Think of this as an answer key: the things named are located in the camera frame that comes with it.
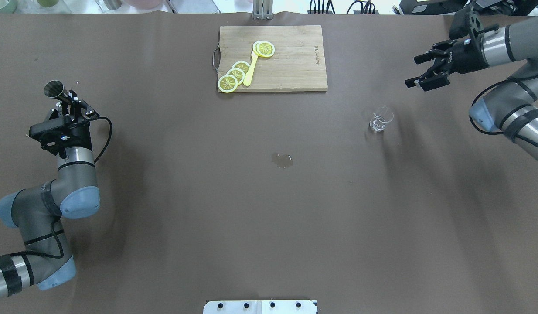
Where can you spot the aluminium frame post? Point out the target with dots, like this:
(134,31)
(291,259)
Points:
(262,10)

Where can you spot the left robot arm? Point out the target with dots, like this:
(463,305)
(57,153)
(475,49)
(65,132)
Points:
(47,260)

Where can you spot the bamboo cutting board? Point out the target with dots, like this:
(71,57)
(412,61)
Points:
(298,64)

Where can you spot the lemon slice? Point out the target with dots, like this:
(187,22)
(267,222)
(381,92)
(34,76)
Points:
(243,65)
(227,83)
(238,74)
(264,49)

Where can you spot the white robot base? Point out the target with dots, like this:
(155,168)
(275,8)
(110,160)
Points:
(261,307)

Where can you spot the steel double jigger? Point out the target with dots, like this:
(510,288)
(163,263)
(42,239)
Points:
(55,89)

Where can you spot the black computer monitor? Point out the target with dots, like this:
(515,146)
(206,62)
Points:
(483,7)

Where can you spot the small clear glass beaker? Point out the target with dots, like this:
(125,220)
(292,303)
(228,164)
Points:
(382,116)

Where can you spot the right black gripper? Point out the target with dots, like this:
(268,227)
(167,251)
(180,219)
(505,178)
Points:
(468,56)

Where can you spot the yellow plastic spoon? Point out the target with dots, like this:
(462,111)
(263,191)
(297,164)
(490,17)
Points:
(255,54)

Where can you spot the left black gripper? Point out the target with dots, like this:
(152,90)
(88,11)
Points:
(82,134)

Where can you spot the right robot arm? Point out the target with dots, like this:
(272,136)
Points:
(505,108)

